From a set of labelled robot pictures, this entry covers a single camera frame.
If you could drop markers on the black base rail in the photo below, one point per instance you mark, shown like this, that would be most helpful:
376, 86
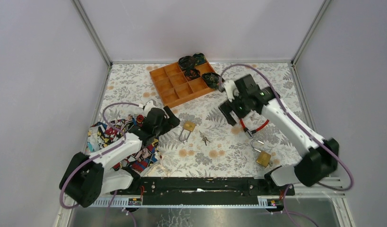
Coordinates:
236, 191

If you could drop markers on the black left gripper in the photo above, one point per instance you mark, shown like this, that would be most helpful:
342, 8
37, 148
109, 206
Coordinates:
167, 118

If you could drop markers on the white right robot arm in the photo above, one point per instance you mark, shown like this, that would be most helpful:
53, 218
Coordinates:
318, 155

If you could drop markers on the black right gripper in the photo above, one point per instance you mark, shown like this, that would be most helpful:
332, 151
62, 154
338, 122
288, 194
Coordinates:
227, 107

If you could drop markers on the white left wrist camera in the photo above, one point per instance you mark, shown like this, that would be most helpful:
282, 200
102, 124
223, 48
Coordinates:
149, 105

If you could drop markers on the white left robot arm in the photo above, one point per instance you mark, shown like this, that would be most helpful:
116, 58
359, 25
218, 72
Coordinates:
87, 177

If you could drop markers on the dark green rolled sock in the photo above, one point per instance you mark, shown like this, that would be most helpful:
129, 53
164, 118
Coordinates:
199, 58

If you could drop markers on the small brass key bunch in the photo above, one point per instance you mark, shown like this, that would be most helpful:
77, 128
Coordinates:
204, 138

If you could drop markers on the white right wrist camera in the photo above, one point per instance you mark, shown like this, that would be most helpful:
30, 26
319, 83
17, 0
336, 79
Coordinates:
229, 87

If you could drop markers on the dark rolled sock middle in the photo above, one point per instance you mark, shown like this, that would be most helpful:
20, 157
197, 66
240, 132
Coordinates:
192, 74

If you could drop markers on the brass padlock with long shackle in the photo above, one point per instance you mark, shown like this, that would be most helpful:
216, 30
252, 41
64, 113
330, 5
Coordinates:
187, 128

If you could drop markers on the orange compartment tray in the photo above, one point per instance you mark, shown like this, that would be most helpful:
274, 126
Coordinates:
173, 87

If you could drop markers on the dark rolled sock right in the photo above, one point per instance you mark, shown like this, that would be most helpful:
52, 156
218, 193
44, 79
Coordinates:
211, 79

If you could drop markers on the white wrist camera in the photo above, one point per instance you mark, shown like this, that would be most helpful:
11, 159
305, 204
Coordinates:
149, 105
229, 87

